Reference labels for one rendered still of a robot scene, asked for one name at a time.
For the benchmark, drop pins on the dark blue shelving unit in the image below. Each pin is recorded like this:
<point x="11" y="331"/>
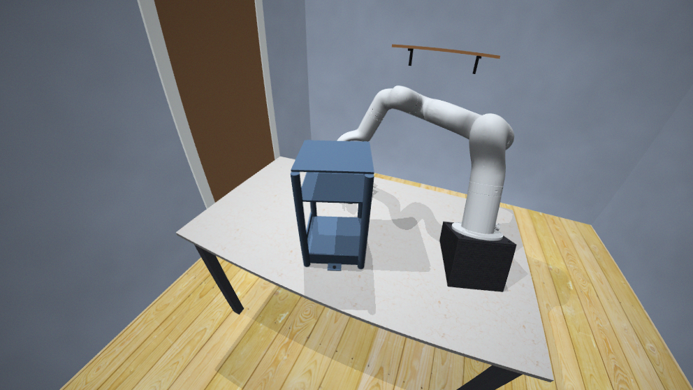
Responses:
<point x="336" y="172"/>

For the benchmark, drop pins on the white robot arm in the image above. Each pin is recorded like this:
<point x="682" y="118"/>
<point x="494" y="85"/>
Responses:
<point x="487" y="136"/>

